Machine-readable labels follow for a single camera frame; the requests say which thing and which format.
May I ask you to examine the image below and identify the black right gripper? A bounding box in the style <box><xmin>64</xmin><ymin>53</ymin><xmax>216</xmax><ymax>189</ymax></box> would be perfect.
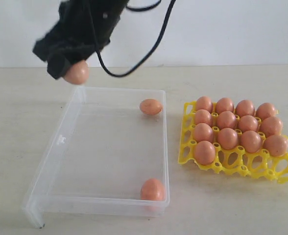
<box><xmin>32</xmin><ymin>14</ymin><xmax>111</xmax><ymax>79</ymax></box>

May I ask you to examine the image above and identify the brown egg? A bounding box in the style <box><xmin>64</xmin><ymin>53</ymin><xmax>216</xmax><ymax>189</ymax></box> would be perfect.
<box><xmin>140</xmin><ymin>178</ymin><xmax>166</xmax><ymax>201</ymax></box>
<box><xmin>263</xmin><ymin>135</ymin><xmax>288</xmax><ymax>157</ymax></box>
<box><xmin>192</xmin><ymin>123</ymin><xmax>214</xmax><ymax>142</ymax></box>
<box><xmin>215</xmin><ymin>97</ymin><xmax>234</xmax><ymax>114</ymax></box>
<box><xmin>63</xmin><ymin>60</ymin><xmax>89</xmax><ymax>85</ymax></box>
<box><xmin>194</xmin><ymin>109</ymin><xmax>213</xmax><ymax>126</ymax></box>
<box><xmin>240</xmin><ymin>130</ymin><xmax>262</xmax><ymax>153</ymax></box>
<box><xmin>256</xmin><ymin>102</ymin><xmax>277</xmax><ymax>120</ymax></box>
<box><xmin>235</xmin><ymin>99</ymin><xmax>255</xmax><ymax>117</ymax></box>
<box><xmin>237</xmin><ymin>115</ymin><xmax>259</xmax><ymax>133</ymax></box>
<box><xmin>195</xmin><ymin>96</ymin><xmax>213</xmax><ymax>113</ymax></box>
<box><xmin>193</xmin><ymin>141</ymin><xmax>216</xmax><ymax>165</ymax></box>
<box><xmin>140</xmin><ymin>99</ymin><xmax>163</xmax><ymax>116</ymax></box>
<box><xmin>217</xmin><ymin>128</ymin><xmax>238</xmax><ymax>150</ymax></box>
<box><xmin>259</xmin><ymin>116</ymin><xmax>283</xmax><ymax>137</ymax></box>
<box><xmin>216</xmin><ymin>111</ymin><xmax>237</xmax><ymax>130</ymax></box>

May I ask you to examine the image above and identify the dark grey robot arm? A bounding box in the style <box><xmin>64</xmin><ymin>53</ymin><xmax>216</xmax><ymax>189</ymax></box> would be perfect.
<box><xmin>33</xmin><ymin>0</ymin><xmax>128</xmax><ymax>79</ymax></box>

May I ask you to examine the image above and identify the black cable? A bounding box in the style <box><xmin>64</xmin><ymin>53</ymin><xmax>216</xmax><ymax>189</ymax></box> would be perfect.
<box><xmin>85</xmin><ymin>0</ymin><xmax>178</xmax><ymax>78</ymax></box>

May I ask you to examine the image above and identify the clear plastic container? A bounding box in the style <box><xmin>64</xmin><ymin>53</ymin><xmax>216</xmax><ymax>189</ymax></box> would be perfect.
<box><xmin>23</xmin><ymin>86</ymin><xmax>170</xmax><ymax>228</ymax></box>

